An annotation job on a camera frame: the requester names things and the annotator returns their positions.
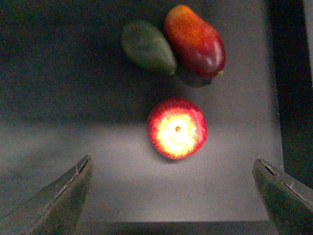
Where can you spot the green mango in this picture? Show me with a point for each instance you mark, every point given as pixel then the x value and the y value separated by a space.
pixel 145 45

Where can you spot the black near display tray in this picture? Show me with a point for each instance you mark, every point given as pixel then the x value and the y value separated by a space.
pixel 67 90

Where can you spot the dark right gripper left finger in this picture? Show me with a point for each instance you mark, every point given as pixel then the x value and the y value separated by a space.
pixel 55 209

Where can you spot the red orange mango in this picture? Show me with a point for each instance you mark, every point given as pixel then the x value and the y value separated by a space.
pixel 196 43

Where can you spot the red yellow apple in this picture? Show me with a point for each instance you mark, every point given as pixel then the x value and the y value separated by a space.
pixel 176 128

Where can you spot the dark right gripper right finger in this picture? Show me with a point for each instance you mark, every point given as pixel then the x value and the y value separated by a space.
pixel 288 202

